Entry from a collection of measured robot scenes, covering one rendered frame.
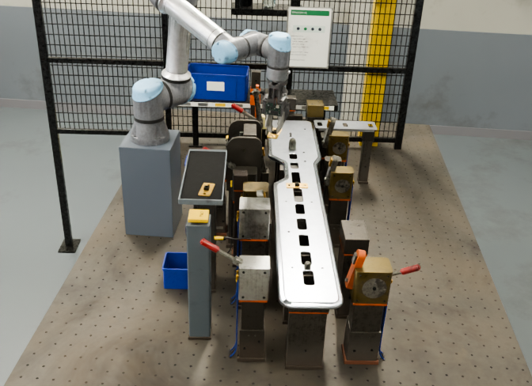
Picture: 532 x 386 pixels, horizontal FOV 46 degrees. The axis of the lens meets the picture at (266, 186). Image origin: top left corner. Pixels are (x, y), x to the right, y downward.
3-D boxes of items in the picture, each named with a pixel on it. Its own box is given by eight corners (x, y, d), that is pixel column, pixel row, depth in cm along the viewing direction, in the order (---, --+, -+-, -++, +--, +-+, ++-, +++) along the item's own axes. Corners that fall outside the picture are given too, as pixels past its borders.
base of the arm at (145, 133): (126, 145, 243) (124, 121, 238) (136, 129, 256) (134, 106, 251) (165, 147, 242) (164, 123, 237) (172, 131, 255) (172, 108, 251)
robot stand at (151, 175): (125, 234, 260) (118, 146, 241) (138, 210, 277) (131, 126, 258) (173, 237, 259) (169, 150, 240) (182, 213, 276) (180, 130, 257)
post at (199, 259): (210, 339, 206) (210, 226, 185) (188, 339, 206) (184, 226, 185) (212, 324, 213) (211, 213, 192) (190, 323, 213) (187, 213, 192)
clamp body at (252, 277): (265, 363, 198) (270, 270, 181) (227, 362, 198) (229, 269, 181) (264, 346, 205) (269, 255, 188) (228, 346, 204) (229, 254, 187)
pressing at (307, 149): (354, 309, 178) (354, 305, 177) (275, 308, 177) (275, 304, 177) (313, 122, 299) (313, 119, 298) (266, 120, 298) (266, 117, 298)
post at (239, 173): (245, 267, 243) (247, 175, 223) (232, 266, 242) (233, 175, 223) (245, 259, 247) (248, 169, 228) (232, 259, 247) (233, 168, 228)
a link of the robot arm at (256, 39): (230, 31, 209) (254, 39, 203) (252, 25, 216) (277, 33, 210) (229, 54, 212) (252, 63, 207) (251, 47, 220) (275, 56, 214)
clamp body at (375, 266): (387, 366, 199) (403, 274, 182) (343, 365, 199) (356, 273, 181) (382, 347, 207) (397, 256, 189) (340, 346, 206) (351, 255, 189)
